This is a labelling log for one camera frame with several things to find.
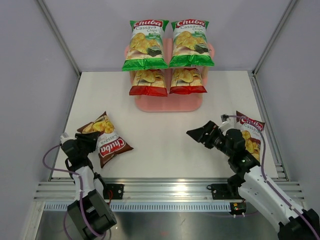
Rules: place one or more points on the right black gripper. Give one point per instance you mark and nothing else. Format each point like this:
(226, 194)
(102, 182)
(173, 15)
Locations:
(212, 129)

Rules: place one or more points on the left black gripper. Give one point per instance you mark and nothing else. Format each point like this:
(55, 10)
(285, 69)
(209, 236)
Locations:
(90, 138)

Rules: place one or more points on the brown chuba chips bag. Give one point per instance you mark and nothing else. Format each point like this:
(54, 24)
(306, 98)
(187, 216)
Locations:
(109, 143)
(250, 129)

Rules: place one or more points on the red Chuba chips bag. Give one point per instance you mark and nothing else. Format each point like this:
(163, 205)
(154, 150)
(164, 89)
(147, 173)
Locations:
(149, 82)
(186, 81)

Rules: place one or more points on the green Chuba chips bag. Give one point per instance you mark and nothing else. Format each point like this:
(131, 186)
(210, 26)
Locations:
(190, 46)
(146, 47)

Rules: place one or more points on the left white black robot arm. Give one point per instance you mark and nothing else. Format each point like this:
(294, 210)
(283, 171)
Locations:
(89, 212)

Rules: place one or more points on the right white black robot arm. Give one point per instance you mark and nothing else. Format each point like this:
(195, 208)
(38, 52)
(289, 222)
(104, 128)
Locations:
(250, 181)

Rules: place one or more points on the pink three-tier wooden shelf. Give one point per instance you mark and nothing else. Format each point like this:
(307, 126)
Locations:
(173, 102)

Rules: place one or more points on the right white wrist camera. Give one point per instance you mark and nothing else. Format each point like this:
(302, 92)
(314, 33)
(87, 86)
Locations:
(226, 123)

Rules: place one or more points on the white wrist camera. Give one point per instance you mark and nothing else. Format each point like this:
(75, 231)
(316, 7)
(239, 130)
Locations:
(64, 137)
(226, 123)

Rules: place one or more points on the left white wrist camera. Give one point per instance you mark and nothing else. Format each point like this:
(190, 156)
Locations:
(64, 137)

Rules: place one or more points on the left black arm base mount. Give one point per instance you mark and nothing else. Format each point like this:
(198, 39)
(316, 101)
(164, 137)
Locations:
(115, 191)

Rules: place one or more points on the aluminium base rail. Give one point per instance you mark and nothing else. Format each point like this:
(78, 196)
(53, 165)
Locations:
(136, 189)

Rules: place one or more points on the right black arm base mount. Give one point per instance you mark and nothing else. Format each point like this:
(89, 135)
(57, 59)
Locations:
(223, 191)

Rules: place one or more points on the white slotted cable duct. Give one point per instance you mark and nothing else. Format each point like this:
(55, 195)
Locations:
(211, 207)

